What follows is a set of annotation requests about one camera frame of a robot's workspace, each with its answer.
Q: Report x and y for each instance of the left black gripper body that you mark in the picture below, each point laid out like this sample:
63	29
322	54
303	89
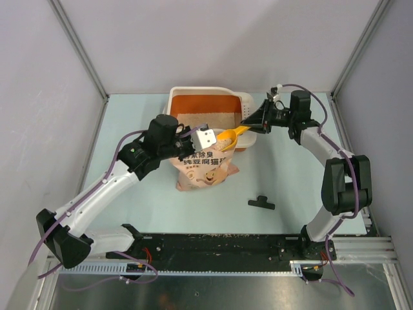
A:
181	146

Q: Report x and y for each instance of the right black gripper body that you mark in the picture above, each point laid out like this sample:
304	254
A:
279	117

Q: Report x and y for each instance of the yellow plastic scoop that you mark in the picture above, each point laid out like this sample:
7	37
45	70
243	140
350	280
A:
227	139

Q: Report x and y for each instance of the pink cat litter bag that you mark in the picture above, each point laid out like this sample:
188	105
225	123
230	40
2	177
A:
207	168

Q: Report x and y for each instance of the white orange litter box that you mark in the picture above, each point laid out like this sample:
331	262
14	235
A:
220	108

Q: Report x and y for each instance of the black bag clip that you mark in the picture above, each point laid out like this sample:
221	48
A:
262	202

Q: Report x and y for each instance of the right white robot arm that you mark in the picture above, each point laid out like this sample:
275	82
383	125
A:
347	184

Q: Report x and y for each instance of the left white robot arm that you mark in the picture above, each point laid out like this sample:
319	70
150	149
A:
65	231

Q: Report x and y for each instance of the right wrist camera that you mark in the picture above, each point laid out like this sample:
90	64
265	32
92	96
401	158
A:
273	94

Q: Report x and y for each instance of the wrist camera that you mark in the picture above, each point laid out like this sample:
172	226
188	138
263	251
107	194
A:
273	94
203	138

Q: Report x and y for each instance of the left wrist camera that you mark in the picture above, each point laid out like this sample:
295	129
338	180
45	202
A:
203	138

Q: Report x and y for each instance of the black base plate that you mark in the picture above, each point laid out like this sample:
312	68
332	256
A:
223	264

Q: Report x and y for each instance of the grey cable duct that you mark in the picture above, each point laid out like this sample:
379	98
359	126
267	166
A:
106	268

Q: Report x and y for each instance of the aluminium frame rail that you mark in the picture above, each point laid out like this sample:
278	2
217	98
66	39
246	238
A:
355	250

